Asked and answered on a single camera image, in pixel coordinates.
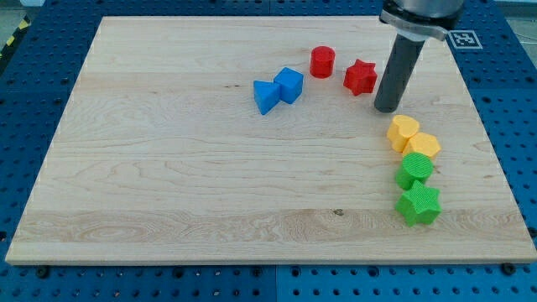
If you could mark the robot arm flange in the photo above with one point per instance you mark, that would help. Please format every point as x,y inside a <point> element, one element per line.
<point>419,20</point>

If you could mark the yellow hexagon block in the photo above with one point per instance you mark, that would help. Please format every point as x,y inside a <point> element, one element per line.
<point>424,143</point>

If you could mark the blue triangle block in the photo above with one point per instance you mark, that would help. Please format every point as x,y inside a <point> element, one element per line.
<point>266,95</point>

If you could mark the blue cube block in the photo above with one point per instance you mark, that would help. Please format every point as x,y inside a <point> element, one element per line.
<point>291,84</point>

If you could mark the wooden board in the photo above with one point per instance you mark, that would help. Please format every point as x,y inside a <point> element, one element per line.
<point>161,156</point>

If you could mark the red cylinder block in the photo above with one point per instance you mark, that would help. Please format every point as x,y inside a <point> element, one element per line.
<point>322,60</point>

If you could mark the red star block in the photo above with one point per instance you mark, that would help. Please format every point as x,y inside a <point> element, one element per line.
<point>360,77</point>

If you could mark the yellow heart block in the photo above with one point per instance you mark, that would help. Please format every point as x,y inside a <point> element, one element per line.
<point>400,130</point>

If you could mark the green cylinder block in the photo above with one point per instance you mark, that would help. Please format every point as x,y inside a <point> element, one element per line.
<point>413,167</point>

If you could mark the green star block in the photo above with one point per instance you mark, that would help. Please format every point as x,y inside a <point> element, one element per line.
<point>419,204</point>

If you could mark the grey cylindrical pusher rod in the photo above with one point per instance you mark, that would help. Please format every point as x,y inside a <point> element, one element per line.
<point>401,62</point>

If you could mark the white fiducial marker tag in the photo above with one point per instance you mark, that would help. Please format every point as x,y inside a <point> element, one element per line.
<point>464,39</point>

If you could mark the black yellow hazard tape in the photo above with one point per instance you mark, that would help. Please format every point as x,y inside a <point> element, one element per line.
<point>15,39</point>

